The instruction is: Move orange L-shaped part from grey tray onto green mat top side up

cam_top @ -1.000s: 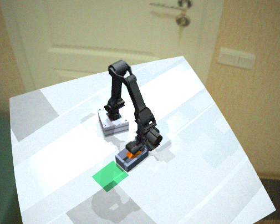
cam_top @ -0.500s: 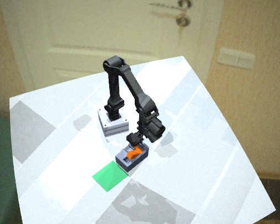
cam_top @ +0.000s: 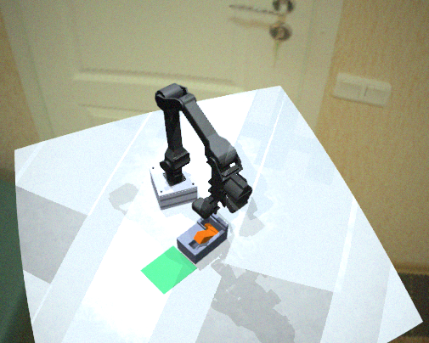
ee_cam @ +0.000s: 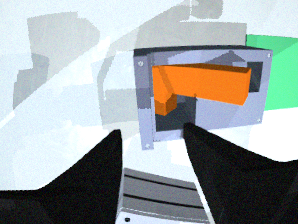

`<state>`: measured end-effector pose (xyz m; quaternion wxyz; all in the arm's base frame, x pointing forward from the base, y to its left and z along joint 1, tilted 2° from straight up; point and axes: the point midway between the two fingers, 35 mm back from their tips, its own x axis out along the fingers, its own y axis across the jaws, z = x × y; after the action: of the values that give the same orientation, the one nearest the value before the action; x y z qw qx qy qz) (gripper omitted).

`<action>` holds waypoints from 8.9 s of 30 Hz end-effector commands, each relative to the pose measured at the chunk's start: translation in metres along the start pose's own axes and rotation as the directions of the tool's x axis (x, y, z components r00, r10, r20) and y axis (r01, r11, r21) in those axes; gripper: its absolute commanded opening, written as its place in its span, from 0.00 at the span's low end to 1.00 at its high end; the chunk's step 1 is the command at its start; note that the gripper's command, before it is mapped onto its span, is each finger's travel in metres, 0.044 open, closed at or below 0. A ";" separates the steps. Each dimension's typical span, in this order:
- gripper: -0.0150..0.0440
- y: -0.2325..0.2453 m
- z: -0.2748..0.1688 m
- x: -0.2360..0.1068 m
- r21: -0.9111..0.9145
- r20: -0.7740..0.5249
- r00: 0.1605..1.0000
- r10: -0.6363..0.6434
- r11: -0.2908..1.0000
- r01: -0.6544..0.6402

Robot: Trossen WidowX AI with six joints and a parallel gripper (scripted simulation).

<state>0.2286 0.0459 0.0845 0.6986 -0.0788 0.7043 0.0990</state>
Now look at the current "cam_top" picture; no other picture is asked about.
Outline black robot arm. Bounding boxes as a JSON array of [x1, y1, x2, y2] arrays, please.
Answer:
[[155, 83, 253, 214]]

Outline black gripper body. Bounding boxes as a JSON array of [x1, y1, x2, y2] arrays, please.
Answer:
[[191, 179, 225, 219]]

